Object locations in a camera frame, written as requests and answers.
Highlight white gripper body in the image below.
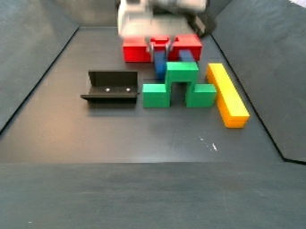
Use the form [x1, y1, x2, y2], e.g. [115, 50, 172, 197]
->
[117, 0, 191, 38]

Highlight red base block with slots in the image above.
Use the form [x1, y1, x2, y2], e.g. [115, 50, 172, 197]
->
[121, 34, 202, 63]

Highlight yellow long bar block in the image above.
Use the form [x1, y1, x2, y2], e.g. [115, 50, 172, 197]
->
[207, 64, 250, 129]

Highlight black angled fixture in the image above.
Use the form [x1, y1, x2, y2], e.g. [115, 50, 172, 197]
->
[80, 70, 139, 101]

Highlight blue U-shaped block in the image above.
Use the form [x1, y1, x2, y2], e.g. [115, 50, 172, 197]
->
[152, 49, 195, 81]

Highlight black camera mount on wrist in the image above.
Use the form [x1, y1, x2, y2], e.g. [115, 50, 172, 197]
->
[190, 13, 216, 38]

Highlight green arch-shaped block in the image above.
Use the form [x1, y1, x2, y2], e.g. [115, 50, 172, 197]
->
[141, 62, 216, 108]

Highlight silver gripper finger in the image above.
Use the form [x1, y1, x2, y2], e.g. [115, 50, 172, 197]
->
[148, 38, 155, 62]
[166, 37, 178, 59]

